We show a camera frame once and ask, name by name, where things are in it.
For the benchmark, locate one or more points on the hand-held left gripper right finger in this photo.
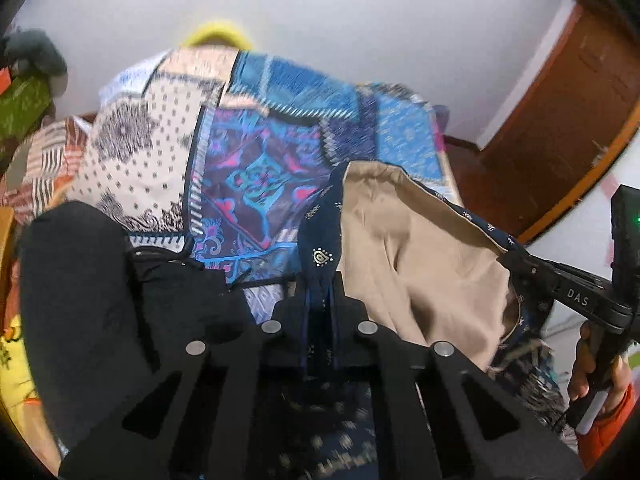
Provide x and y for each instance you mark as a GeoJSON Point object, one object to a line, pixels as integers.
{"type": "Point", "coordinates": [355, 310]}

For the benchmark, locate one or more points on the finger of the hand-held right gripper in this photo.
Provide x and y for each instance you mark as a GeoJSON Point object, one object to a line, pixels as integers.
{"type": "Point", "coordinates": [530, 270]}

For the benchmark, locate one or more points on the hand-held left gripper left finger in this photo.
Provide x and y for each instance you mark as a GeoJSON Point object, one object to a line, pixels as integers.
{"type": "Point", "coordinates": [290, 310]}

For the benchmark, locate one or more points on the navy patterned hoodie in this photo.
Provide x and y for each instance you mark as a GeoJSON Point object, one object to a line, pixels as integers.
{"type": "Point", "coordinates": [425, 260]}

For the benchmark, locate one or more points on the person's right forearm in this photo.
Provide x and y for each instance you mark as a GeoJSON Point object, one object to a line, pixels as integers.
{"type": "Point", "coordinates": [607, 435]}

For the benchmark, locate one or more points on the person's right hand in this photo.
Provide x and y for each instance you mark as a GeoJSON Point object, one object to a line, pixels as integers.
{"type": "Point", "coordinates": [580, 360]}

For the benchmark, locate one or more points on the blue patchwork blanket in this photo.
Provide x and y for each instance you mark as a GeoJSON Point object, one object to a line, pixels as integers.
{"type": "Point", "coordinates": [260, 170]}

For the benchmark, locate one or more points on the brown wooden door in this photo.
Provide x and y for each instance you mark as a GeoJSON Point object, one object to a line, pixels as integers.
{"type": "Point", "coordinates": [575, 110]}

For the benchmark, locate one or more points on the black garment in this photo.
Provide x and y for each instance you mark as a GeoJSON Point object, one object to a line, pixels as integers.
{"type": "Point", "coordinates": [90, 300]}

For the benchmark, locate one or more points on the yellow blanket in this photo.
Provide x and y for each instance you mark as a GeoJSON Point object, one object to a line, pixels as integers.
{"type": "Point", "coordinates": [17, 385]}

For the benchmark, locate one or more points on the yellow hoop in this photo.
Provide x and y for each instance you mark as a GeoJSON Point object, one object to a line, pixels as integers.
{"type": "Point", "coordinates": [217, 32]}

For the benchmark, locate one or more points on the brown striped blanket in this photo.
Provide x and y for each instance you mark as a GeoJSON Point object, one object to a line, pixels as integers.
{"type": "Point", "coordinates": [45, 160]}

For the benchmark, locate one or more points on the green patterned cloth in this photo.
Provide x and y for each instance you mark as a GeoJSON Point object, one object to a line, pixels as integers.
{"type": "Point", "coordinates": [22, 105]}

